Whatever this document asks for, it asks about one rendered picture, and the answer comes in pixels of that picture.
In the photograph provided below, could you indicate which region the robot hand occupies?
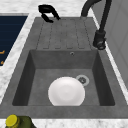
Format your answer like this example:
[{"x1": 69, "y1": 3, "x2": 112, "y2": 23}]
[{"x1": 37, "y1": 4, "x2": 61, "y2": 24}]

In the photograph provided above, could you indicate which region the grey sink with draining board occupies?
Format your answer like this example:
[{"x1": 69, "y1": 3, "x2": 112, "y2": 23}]
[{"x1": 11, "y1": 16, "x2": 117, "y2": 108}]

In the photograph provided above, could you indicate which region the black tap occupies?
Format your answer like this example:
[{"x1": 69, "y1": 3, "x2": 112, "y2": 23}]
[{"x1": 80, "y1": 0, "x2": 113, "y2": 51}]

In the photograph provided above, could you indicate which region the white round plate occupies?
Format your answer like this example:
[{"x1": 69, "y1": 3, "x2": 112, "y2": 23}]
[{"x1": 47, "y1": 76, "x2": 86, "y2": 108}]

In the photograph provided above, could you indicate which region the olive bottle with yellow cap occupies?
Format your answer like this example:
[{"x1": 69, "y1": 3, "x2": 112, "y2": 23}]
[{"x1": 4, "y1": 114, "x2": 38, "y2": 128}]

